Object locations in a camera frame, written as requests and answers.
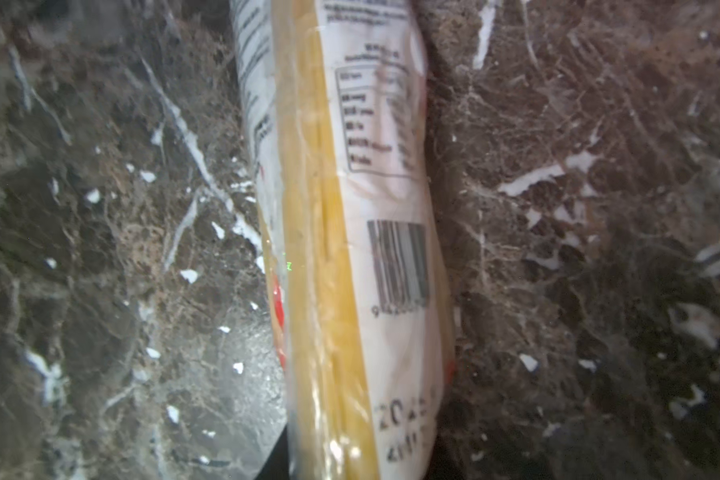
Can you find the red yellow spaghetti bag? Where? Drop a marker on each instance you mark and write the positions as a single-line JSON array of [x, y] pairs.
[[334, 106]]

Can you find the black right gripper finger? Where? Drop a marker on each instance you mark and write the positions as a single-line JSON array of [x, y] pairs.
[[277, 464]]

